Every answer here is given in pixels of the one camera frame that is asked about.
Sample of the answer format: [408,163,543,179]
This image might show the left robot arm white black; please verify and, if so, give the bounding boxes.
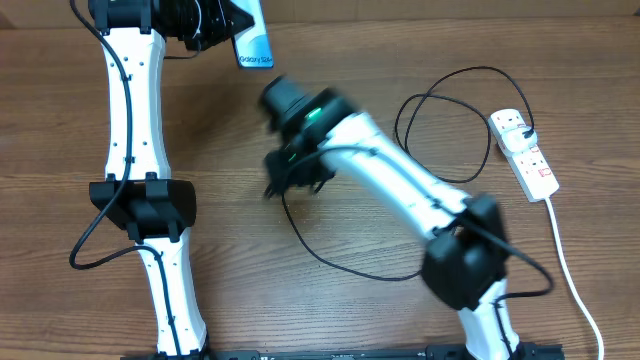
[84,0,265,359]

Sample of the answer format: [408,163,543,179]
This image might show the blue Galaxy smartphone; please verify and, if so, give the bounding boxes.
[231,0,274,69]

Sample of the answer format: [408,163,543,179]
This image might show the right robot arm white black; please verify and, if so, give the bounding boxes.
[259,76,523,359]

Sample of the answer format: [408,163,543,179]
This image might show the white power strip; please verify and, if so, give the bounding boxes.
[489,109,559,202]

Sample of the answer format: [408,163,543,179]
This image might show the white power strip cord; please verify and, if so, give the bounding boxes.
[543,197,606,360]

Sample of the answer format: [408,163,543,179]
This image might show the black USB charging cable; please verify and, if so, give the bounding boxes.
[279,66,536,283]

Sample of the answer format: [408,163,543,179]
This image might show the white charger plug adapter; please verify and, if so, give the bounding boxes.
[499,128,538,157]

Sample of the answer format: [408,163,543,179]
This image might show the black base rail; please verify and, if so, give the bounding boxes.
[120,343,565,360]

